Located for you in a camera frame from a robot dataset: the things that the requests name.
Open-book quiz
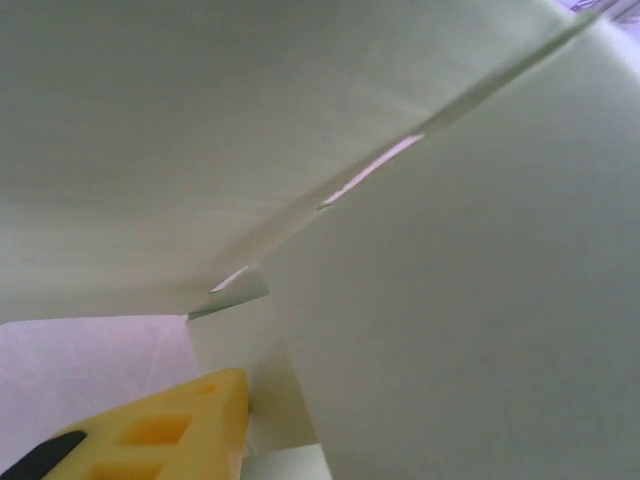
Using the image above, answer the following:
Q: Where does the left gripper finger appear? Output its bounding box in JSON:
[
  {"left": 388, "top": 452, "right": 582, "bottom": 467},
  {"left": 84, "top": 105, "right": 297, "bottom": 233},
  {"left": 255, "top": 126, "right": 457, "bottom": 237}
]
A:
[{"left": 0, "top": 368, "right": 250, "bottom": 480}]

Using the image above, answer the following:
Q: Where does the green paper box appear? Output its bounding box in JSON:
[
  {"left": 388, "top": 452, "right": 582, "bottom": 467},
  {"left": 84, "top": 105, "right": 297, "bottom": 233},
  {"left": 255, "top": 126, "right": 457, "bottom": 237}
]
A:
[{"left": 0, "top": 0, "right": 640, "bottom": 480}]

